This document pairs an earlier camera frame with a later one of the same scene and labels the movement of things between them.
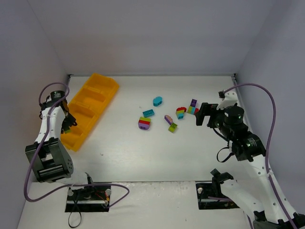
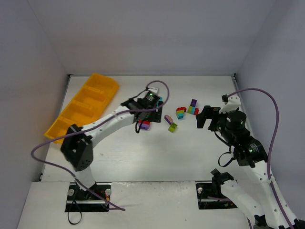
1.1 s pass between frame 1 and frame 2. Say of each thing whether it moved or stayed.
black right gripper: stayed
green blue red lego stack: stayed
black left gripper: moved
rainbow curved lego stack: stayed
